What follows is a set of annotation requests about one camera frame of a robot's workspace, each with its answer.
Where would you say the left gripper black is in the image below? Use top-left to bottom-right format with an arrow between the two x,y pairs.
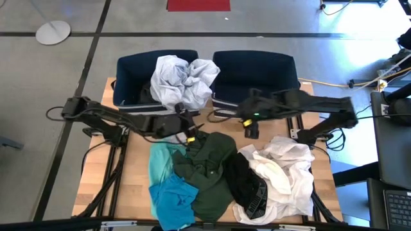
174,102 -> 206,144

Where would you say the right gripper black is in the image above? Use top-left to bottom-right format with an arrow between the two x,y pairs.
236,89 -> 277,139

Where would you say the light grey shirt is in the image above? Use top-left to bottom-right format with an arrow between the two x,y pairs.
150,55 -> 222,112

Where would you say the teal garment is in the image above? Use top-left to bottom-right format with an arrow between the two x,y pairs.
148,142 -> 187,222

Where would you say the dark green polo shirt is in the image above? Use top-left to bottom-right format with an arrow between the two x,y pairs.
171,130 -> 238,223

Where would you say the black garment printed waistband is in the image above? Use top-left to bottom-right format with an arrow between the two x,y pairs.
224,152 -> 269,221

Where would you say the white garment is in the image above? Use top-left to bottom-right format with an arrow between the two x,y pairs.
232,136 -> 316,225

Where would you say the navy white-striped fabric bin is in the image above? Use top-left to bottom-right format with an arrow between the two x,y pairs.
112,49 -> 206,116
210,50 -> 302,119

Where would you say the red floor mat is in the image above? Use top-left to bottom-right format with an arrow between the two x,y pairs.
166,0 -> 231,12

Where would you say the black desk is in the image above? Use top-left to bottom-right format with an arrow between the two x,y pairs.
367,178 -> 411,231

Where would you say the round grey stand base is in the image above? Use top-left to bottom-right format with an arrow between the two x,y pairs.
30,0 -> 71,46

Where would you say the dark braided cord loop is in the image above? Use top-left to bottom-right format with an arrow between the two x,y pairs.
206,108 -> 238,124

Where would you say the thick yellow floor cable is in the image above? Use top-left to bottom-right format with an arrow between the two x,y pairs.
298,65 -> 411,89

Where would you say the black aluminium rig frame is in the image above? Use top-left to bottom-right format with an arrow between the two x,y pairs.
0,107 -> 411,231

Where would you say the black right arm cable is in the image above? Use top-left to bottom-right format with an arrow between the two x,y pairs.
326,128 -> 347,152

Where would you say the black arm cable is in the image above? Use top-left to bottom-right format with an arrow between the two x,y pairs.
326,128 -> 347,152
81,141 -> 110,174

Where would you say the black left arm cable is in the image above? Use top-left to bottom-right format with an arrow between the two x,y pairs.
81,141 -> 110,174

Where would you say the thin yellow cable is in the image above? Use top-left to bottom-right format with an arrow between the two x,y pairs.
320,0 -> 354,16

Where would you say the black floor cable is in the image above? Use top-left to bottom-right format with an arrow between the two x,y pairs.
356,104 -> 411,128

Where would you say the white cable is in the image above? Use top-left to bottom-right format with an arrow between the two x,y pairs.
362,53 -> 411,89

